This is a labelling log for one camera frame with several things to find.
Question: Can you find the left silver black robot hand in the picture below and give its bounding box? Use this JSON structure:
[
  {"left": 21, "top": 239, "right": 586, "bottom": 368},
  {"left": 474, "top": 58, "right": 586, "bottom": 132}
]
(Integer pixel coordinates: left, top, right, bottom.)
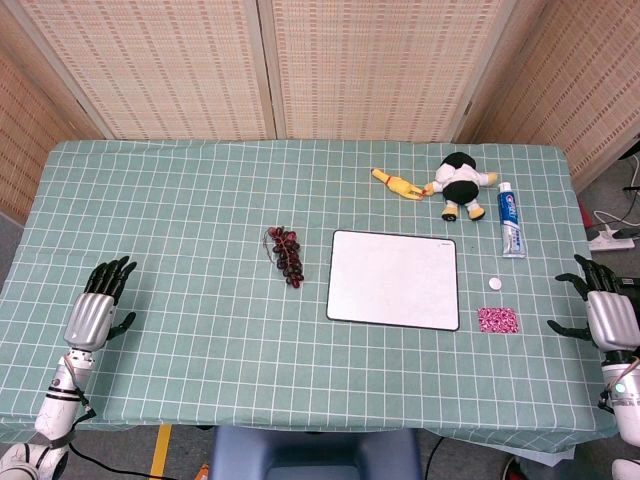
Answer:
[{"left": 64, "top": 255, "right": 138, "bottom": 351}]

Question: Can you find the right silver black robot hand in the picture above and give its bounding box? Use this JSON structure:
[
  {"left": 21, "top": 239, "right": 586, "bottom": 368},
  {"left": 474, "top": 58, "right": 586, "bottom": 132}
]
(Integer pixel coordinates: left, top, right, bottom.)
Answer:
[{"left": 546, "top": 254, "right": 640, "bottom": 354}]

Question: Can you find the pink patterned rectangular card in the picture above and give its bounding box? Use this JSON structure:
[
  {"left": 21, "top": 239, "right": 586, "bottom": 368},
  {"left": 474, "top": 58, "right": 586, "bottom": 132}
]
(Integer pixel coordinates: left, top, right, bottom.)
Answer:
[{"left": 476, "top": 307, "right": 520, "bottom": 334}]

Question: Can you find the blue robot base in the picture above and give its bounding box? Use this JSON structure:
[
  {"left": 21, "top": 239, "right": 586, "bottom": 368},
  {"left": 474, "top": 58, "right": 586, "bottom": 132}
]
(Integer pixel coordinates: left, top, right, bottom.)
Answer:
[{"left": 208, "top": 425, "right": 424, "bottom": 480}]

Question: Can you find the white power strip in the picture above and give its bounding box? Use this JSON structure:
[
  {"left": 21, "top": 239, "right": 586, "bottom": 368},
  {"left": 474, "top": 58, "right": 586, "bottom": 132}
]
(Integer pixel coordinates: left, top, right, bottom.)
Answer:
[{"left": 587, "top": 224, "right": 636, "bottom": 252}]

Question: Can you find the blue white toothpaste tube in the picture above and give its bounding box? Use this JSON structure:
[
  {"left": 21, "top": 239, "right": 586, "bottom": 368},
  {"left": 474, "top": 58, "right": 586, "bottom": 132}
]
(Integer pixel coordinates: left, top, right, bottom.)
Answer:
[{"left": 496, "top": 181, "right": 528, "bottom": 259}]

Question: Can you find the black white plush doll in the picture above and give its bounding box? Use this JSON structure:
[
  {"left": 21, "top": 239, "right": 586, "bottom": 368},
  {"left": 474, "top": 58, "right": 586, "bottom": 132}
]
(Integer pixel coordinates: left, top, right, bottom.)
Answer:
[{"left": 424, "top": 152, "right": 499, "bottom": 222}]

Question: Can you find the dark red grape bunch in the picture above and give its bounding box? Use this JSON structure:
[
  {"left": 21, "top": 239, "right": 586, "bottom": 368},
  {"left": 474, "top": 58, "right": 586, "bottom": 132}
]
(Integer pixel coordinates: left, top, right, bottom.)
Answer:
[{"left": 261, "top": 225, "right": 306, "bottom": 288}]

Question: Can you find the green checked tablecloth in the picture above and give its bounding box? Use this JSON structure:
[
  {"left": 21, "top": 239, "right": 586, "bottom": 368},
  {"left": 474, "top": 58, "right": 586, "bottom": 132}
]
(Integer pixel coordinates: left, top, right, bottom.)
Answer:
[{"left": 0, "top": 138, "right": 632, "bottom": 455}]

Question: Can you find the white mat with black edge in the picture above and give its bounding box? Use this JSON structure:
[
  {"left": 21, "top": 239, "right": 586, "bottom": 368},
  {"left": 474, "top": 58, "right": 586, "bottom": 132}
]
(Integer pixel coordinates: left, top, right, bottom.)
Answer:
[{"left": 325, "top": 229, "right": 461, "bottom": 332}]

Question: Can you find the yellow rubber chicken toy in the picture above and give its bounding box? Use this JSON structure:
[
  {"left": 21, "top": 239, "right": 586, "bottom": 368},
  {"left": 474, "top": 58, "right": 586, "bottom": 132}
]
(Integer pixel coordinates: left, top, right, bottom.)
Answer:
[{"left": 370, "top": 168, "right": 428, "bottom": 201}]

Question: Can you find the woven bamboo folding screen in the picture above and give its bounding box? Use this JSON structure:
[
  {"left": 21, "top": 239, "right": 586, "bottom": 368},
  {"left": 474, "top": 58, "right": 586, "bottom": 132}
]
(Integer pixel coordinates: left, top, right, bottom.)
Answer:
[{"left": 0, "top": 0, "right": 640, "bottom": 226}]

